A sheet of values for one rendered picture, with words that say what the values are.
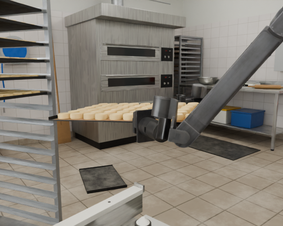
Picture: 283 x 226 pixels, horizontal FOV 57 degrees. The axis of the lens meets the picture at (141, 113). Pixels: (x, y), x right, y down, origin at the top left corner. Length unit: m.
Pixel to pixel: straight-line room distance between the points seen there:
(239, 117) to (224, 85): 3.90
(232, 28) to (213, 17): 0.50
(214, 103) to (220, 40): 4.90
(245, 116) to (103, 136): 2.28
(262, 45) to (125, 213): 0.52
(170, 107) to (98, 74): 3.04
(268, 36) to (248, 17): 4.60
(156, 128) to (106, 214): 0.27
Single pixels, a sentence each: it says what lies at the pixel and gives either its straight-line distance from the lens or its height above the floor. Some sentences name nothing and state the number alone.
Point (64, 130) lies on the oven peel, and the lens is 4.40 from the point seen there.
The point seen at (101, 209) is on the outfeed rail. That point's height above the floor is 0.90.
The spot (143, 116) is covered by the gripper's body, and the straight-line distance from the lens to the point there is 0.81.
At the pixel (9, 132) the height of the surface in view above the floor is 0.78.
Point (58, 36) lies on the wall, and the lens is 4.61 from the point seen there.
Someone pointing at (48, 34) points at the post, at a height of 1.37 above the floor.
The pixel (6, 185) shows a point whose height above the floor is 0.41.
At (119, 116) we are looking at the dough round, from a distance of 0.94.
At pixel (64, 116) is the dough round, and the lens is 1.06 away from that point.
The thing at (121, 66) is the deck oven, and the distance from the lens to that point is 3.92.
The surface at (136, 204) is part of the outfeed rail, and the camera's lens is 0.65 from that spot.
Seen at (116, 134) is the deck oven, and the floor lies 0.21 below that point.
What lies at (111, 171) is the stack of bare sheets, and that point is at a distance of 3.10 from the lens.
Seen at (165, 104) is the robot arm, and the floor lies 1.09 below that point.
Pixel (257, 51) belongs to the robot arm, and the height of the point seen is 1.23.
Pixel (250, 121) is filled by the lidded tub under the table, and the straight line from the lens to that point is 4.52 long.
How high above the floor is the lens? 1.18
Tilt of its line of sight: 10 degrees down
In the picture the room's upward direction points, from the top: straight up
